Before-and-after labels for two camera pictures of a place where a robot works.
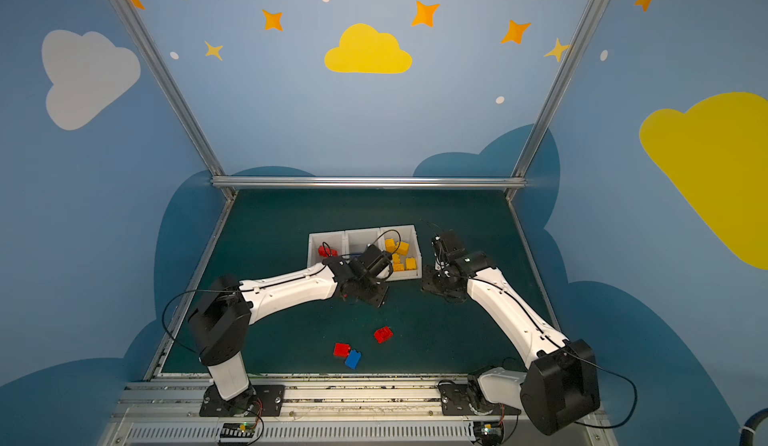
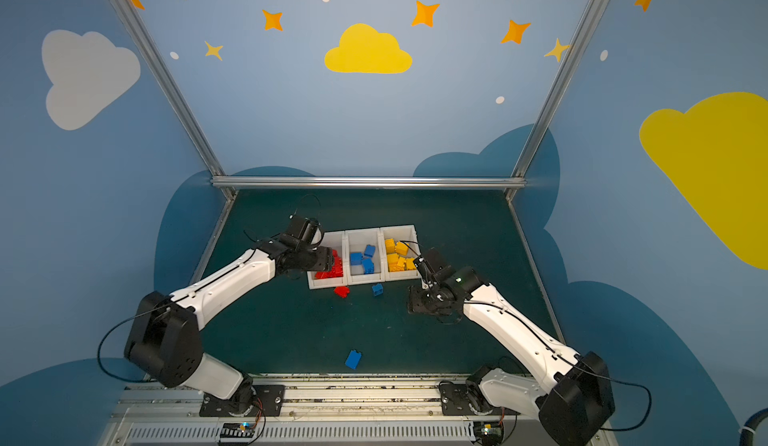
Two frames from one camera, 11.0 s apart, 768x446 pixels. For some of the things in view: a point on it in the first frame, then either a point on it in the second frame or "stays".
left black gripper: x=369 y=290 -> x=321 y=258
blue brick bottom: x=353 y=359 stays
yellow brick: x=403 y=248 stays
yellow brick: x=397 y=265 stays
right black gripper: x=437 y=284 -> x=422 y=300
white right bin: x=403 y=246 stays
